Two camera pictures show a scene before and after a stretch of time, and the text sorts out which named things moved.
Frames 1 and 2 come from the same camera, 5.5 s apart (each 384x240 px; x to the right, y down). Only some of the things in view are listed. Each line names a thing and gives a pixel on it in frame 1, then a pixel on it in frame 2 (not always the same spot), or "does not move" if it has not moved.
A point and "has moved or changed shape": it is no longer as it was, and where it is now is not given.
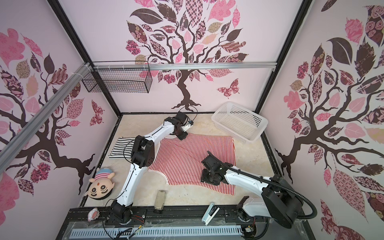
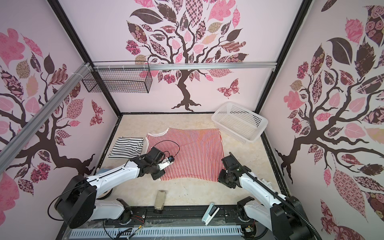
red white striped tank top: [180, 161] has moved or changed shape
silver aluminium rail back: [256, 65] does not move
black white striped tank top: [123, 148] does not move
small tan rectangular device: [159, 202] does not move
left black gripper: [182, 136] -> [155, 177]
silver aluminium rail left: [14, 145] does not move
